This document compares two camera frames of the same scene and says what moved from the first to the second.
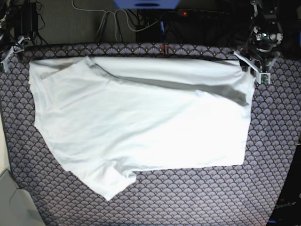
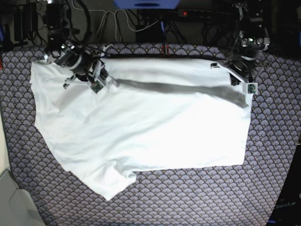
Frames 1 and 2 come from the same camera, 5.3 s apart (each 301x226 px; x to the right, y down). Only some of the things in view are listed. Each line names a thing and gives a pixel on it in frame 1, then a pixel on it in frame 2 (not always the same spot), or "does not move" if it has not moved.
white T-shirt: (109, 117) does not move
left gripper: (17, 48) -> (90, 68)
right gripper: (259, 61) -> (245, 69)
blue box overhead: (147, 4) does not move
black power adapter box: (154, 33) does not move
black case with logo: (287, 210) does not move
